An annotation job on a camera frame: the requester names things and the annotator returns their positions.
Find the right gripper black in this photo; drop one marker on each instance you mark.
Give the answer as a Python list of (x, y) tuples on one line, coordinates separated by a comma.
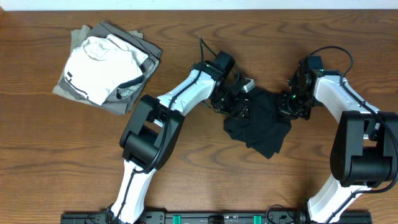
[(284, 111)]

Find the dark grey folded garment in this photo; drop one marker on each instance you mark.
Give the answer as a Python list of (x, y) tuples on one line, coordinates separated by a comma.
[(121, 100)]

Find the black polo shirt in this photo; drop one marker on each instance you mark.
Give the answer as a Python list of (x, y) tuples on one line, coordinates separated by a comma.
[(262, 128)]

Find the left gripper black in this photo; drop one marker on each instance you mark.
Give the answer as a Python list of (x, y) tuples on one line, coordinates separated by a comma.
[(243, 112)]

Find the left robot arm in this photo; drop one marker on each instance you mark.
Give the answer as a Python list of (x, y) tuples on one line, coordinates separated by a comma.
[(151, 133)]

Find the white folded shirt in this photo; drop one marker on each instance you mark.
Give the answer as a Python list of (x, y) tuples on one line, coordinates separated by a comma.
[(99, 65)]

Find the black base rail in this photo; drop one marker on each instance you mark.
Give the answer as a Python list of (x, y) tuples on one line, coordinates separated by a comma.
[(273, 216)]

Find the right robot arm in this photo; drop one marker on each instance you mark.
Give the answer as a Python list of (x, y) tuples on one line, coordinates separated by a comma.
[(363, 158)]

